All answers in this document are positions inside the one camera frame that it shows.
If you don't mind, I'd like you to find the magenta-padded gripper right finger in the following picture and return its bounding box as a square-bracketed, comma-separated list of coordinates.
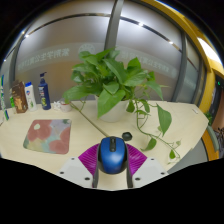
[125, 143, 169, 189]

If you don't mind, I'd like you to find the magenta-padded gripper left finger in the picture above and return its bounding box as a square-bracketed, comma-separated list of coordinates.
[57, 143, 101, 189]

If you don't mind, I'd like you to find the blue computer mouse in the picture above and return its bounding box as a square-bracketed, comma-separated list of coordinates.
[97, 135, 129, 175]

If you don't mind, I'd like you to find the floral pastel mouse pad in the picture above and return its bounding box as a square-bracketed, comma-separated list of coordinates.
[22, 118, 73, 156]

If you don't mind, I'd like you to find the small black square object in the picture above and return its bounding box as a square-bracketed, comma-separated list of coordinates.
[121, 131, 133, 142]

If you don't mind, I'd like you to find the green plant in white pot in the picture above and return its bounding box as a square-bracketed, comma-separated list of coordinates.
[62, 48, 183, 161]

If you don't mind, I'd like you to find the small white crumpled object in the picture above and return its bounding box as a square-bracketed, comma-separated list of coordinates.
[53, 100, 63, 111]

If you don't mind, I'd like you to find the dark blue pump bottle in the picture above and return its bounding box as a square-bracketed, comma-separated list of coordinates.
[37, 71, 52, 111]

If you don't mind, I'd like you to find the white bottle with blue cap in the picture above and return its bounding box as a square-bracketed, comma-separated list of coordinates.
[24, 81, 38, 112]

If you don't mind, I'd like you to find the brown carton box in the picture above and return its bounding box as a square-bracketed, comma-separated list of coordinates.
[10, 80, 29, 114]

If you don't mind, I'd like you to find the clear bottle with green label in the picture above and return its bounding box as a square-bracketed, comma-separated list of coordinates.
[8, 88, 16, 109]

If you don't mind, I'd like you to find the tall white green tube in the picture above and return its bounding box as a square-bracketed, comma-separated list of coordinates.
[0, 74, 10, 122]

